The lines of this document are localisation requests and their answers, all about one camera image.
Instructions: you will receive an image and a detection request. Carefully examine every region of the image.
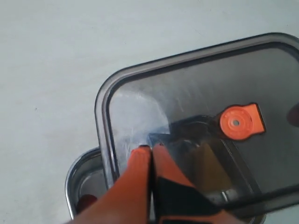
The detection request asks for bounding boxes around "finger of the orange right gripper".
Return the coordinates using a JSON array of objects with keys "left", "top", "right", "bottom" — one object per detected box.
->
[{"left": 287, "top": 103, "right": 299, "bottom": 127}]

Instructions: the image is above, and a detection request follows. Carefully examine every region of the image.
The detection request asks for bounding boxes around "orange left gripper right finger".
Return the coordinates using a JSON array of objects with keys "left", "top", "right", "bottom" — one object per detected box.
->
[{"left": 152, "top": 144, "right": 244, "bottom": 224}]

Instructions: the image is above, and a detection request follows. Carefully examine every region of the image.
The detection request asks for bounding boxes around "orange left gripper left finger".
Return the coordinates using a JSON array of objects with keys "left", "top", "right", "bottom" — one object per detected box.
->
[{"left": 70, "top": 146, "right": 151, "bottom": 224}]

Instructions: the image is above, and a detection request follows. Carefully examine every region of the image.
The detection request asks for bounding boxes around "dark transparent lid orange valve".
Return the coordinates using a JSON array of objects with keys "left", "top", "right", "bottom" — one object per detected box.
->
[{"left": 94, "top": 33, "right": 299, "bottom": 217}]

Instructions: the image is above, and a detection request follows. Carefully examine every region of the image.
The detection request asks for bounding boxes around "steel two-compartment lunch box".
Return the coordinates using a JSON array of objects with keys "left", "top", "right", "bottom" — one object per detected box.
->
[{"left": 66, "top": 147, "right": 267, "bottom": 224}]

